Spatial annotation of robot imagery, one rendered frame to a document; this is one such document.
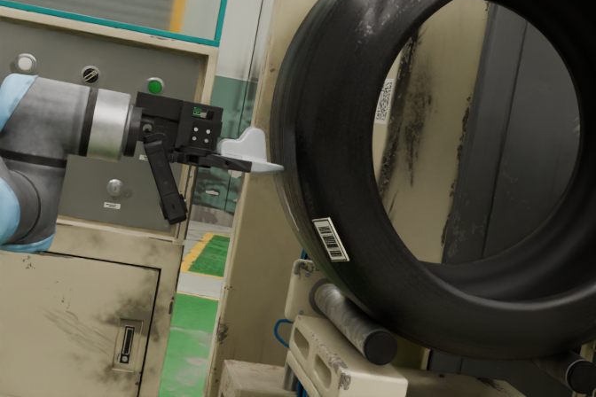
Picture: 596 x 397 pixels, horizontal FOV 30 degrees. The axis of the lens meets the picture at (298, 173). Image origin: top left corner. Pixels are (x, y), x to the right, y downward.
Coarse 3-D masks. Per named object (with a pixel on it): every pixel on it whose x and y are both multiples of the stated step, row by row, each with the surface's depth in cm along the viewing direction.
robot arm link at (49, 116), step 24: (0, 96) 138; (24, 96) 138; (48, 96) 139; (72, 96) 140; (96, 96) 141; (0, 120) 138; (24, 120) 138; (48, 120) 139; (72, 120) 139; (0, 144) 140; (24, 144) 138; (48, 144) 139; (72, 144) 141
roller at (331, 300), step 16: (320, 288) 173; (336, 288) 170; (320, 304) 169; (336, 304) 161; (352, 304) 158; (336, 320) 157; (352, 320) 150; (368, 320) 147; (352, 336) 147; (368, 336) 141; (384, 336) 141; (368, 352) 141; (384, 352) 141
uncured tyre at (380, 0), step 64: (320, 0) 156; (384, 0) 137; (448, 0) 137; (512, 0) 169; (576, 0) 168; (320, 64) 139; (384, 64) 137; (576, 64) 172; (320, 128) 138; (320, 192) 139; (576, 192) 173; (320, 256) 145; (384, 256) 139; (512, 256) 172; (576, 256) 172; (384, 320) 144; (448, 320) 142; (512, 320) 143; (576, 320) 144
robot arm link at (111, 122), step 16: (112, 96) 142; (128, 96) 143; (96, 112) 140; (112, 112) 140; (128, 112) 141; (96, 128) 140; (112, 128) 140; (128, 128) 142; (96, 144) 141; (112, 144) 141; (112, 160) 144
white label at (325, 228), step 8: (320, 224) 140; (328, 224) 138; (320, 232) 141; (328, 232) 139; (336, 232) 138; (328, 240) 140; (336, 240) 138; (328, 248) 141; (336, 248) 139; (336, 256) 140; (344, 256) 139
